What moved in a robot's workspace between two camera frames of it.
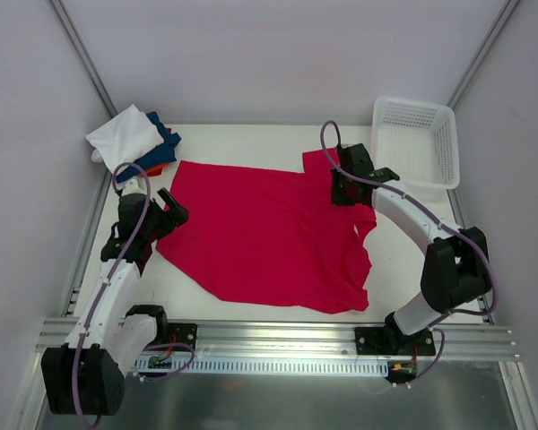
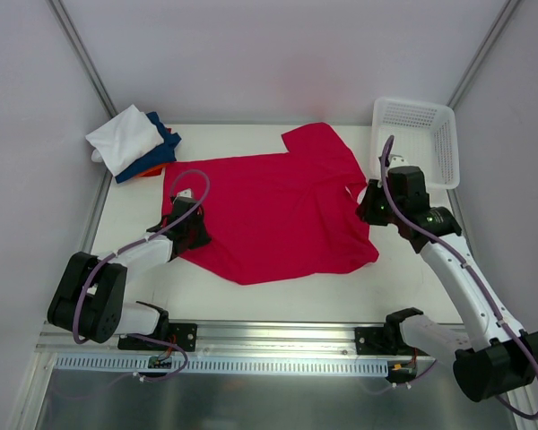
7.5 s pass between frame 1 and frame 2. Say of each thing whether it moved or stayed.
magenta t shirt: moved
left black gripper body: moved
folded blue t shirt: stayed
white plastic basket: stayed
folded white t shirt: stayed
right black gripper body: moved
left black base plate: stayed
